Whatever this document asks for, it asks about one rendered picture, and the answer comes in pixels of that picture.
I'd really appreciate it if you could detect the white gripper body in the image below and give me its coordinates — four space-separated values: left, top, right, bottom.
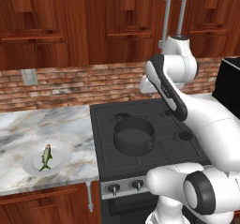
139 74 159 95

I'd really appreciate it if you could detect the dark grey pot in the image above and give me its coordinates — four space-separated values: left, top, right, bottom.
112 114 157 157

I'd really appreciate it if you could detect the black appliance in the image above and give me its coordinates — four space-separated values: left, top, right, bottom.
212 56 240 120

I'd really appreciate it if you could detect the black stove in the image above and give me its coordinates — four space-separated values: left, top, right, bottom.
89 97 214 224

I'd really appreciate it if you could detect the black stove knob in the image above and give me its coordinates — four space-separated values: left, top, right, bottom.
107 183 122 198
130 179 145 193

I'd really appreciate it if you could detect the white plate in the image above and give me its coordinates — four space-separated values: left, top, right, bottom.
22 140 73 177

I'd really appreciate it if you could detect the green fish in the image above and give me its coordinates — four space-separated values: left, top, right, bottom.
38 143 53 172

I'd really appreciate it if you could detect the black oven door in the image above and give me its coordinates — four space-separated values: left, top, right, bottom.
106 193 163 224

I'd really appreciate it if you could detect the wooden base cupboard door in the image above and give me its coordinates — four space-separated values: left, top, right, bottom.
0 181 101 224

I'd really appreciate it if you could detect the wooden wall cupboard door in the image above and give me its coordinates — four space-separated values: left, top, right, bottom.
172 0 240 60
88 0 175 67
0 0 91 71

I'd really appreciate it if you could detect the grey wall outlet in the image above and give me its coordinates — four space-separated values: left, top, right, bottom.
20 67 39 87

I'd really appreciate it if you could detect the grey base cupboard handle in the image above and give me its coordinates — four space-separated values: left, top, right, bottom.
86 180 96 214

